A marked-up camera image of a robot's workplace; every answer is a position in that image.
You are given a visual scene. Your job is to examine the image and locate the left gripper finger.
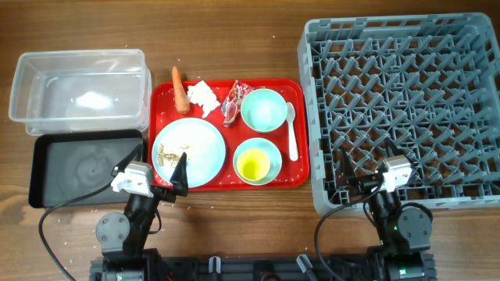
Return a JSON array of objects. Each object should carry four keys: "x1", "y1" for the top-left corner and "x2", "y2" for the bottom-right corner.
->
[
  {"x1": 170, "y1": 152, "x2": 188, "y2": 197},
  {"x1": 112, "y1": 144, "x2": 144, "y2": 172}
]

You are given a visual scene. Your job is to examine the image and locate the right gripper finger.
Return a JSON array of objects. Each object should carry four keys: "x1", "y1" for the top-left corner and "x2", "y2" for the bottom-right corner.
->
[
  {"x1": 384, "y1": 138, "x2": 407, "y2": 157},
  {"x1": 338, "y1": 148, "x2": 356, "y2": 186}
]

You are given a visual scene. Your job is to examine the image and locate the light blue small bowl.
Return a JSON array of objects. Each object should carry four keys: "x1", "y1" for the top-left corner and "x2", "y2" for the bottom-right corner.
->
[{"x1": 233, "y1": 137, "x2": 282, "y2": 186}]

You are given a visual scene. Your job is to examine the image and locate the yellow cup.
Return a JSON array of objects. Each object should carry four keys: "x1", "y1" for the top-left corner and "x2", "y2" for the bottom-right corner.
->
[{"x1": 236, "y1": 148, "x2": 271, "y2": 182}]

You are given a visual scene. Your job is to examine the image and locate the white plastic spoon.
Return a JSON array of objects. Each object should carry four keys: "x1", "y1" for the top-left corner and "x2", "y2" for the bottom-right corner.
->
[{"x1": 286, "y1": 102, "x2": 298, "y2": 162}]

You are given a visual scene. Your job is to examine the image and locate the mint green bowl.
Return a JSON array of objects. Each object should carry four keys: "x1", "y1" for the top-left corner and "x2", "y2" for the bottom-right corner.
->
[{"x1": 241, "y1": 88, "x2": 288, "y2": 133}]

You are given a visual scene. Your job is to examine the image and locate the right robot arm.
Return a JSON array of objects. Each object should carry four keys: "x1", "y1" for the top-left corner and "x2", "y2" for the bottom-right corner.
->
[{"x1": 337, "y1": 139, "x2": 437, "y2": 280}]

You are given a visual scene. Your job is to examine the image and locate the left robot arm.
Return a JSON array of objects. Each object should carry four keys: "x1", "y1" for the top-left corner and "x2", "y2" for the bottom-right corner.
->
[{"x1": 89, "y1": 144, "x2": 188, "y2": 281}]

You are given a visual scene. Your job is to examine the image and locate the grey dishwasher rack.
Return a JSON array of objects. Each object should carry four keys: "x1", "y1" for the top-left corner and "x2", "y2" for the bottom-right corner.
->
[{"x1": 297, "y1": 12, "x2": 499, "y2": 214}]

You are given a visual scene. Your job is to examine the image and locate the light blue plate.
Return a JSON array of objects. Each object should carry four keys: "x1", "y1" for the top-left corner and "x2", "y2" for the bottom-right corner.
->
[{"x1": 151, "y1": 118, "x2": 227, "y2": 188}]

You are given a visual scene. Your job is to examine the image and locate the black tray bin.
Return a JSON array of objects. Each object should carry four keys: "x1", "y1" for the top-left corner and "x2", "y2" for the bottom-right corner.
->
[{"x1": 28, "y1": 130, "x2": 147, "y2": 208}]

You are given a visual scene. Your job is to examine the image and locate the orange carrot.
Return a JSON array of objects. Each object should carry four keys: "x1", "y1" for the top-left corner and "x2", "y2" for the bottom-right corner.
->
[{"x1": 172, "y1": 66, "x2": 191, "y2": 114}]

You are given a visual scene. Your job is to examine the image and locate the red serving tray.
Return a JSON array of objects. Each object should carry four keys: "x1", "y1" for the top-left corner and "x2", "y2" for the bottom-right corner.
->
[{"x1": 148, "y1": 78, "x2": 310, "y2": 192}]

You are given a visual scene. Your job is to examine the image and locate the crumpled white tissue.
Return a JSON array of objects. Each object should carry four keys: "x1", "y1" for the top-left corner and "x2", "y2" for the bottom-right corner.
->
[{"x1": 187, "y1": 80, "x2": 220, "y2": 119}]

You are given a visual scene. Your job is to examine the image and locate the red snack wrapper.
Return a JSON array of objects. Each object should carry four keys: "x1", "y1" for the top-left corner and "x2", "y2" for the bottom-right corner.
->
[{"x1": 221, "y1": 80, "x2": 255, "y2": 127}]

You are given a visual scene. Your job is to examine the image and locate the clear plastic bin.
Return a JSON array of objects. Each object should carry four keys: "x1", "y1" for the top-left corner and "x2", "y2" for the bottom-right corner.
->
[{"x1": 9, "y1": 49, "x2": 152, "y2": 136}]

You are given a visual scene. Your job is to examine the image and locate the right black cable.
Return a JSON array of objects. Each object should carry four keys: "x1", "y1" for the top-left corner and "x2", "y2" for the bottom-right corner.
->
[{"x1": 313, "y1": 183, "x2": 384, "y2": 281}]

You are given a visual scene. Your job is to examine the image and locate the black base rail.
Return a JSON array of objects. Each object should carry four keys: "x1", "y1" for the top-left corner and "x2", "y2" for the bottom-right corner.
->
[{"x1": 89, "y1": 254, "x2": 438, "y2": 280}]

